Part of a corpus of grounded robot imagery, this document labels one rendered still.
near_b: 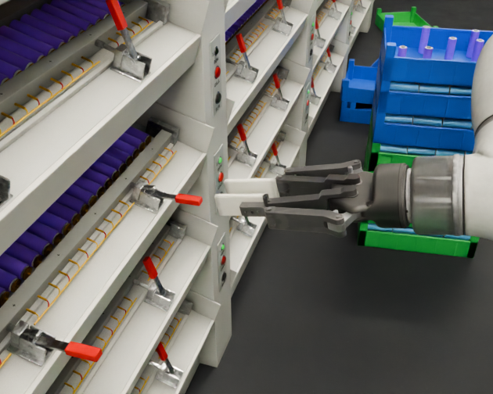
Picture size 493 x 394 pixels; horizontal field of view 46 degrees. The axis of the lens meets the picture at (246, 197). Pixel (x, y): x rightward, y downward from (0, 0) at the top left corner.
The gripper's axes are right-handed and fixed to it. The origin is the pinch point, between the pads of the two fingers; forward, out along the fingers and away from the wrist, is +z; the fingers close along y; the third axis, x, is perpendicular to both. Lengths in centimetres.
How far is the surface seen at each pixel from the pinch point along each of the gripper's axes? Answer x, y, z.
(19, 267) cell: 4.0, -19.8, 19.6
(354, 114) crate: -53, 133, 15
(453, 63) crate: -11, 67, -22
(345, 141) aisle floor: -56, 119, 16
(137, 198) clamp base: 0.5, -0.8, 15.7
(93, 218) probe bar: 3.0, -9.0, 16.8
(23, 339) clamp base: 1.4, -27.5, 14.5
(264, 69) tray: -2, 50, 13
